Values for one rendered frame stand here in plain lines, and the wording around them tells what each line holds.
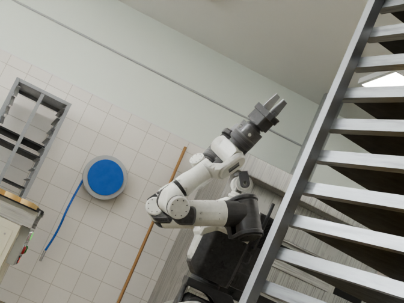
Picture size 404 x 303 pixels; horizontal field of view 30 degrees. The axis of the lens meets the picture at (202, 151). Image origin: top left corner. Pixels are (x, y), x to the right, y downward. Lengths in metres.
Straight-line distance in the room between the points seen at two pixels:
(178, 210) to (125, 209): 4.47
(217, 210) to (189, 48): 4.74
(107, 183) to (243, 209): 4.24
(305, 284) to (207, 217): 3.83
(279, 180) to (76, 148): 1.97
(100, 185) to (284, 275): 1.82
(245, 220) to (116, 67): 4.59
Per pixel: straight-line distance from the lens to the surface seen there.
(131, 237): 6.95
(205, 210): 2.54
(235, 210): 2.59
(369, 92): 1.93
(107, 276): 6.95
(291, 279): 6.28
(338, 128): 1.94
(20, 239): 2.70
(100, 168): 6.78
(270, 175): 5.96
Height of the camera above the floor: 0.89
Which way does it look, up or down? 10 degrees up
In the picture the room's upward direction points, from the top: 24 degrees clockwise
